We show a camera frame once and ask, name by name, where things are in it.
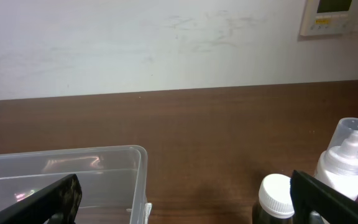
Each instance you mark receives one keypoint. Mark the clear plastic container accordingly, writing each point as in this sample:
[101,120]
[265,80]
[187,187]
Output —
[113,180]

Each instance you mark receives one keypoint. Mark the dark brown syrup bottle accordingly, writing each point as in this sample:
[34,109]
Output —
[274,205]

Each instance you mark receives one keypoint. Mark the white spray bottle clear cap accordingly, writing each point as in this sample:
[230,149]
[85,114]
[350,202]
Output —
[337,166]

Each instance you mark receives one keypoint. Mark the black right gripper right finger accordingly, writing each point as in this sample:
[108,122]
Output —
[310,195]

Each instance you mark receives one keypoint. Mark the beige wall control panel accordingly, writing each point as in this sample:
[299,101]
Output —
[329,17]

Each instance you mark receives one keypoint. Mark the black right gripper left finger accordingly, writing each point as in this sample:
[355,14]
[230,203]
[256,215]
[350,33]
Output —
[56,203]

